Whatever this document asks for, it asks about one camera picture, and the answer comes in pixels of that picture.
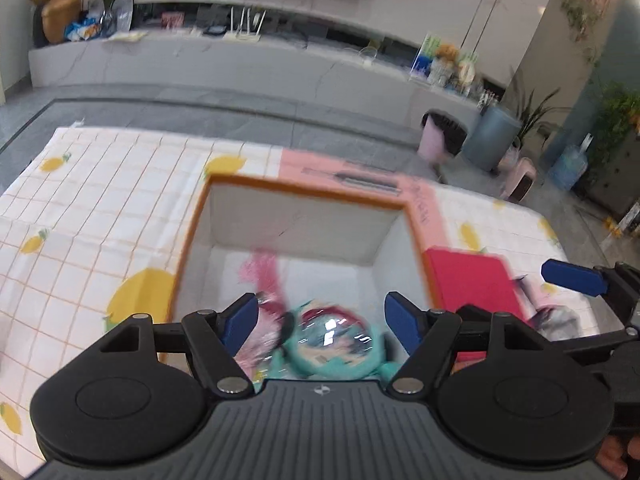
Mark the red box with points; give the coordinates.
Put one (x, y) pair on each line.
(470, 280)

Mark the papers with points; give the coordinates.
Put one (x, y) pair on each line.
(125, 36)

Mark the hanging green vine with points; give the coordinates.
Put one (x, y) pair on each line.
(580, 20)

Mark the pink stool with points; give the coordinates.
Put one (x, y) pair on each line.
(520, 177)

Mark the lemon print grid blanket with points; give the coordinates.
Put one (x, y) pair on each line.
(100, 210)

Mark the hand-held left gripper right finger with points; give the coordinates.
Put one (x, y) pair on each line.
(402, 320)

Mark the orange rimmed storage box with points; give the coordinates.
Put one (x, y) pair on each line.
(300, 230)

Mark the small pink box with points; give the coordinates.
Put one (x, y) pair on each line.
(172, 20)

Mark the pink trash bin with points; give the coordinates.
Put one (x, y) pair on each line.
(440, 137)

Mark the grey trash can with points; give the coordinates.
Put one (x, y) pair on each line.
(490, 140)

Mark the pink fluffy soft toy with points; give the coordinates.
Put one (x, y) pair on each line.
(262, 280)

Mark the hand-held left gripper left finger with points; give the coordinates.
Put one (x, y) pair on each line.
(240, 320)

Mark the bushy green plant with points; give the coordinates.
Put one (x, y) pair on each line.
(617, 125)

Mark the pink cloth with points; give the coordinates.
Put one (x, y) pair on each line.
(531, 292)

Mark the small yellow object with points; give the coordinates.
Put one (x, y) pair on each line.
(612, 226)

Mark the brown round vase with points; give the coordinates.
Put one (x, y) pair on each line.
(61, 19)

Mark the blue water jug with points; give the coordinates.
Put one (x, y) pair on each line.
(569, 167)

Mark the grey marble television console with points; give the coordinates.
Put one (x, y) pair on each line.
(225, 67)

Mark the white antenna router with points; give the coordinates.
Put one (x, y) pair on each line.
(244, 34)

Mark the teal plush toy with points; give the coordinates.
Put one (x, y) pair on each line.
(330, 340)

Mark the grey cabinet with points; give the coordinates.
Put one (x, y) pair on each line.
(615, 180)

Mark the long leaf potted plant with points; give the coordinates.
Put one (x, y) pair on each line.
(532, 110)

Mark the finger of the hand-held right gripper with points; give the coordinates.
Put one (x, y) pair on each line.
(575, 277)
(600, 342)

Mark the person's right hand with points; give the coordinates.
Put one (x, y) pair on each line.
(615, 455)

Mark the blue snack bags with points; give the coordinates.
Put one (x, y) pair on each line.
(84, 29)

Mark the clear plastic packet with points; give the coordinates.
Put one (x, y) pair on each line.
(560, 321)

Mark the pink box lid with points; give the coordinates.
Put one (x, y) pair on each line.
(380, 180)

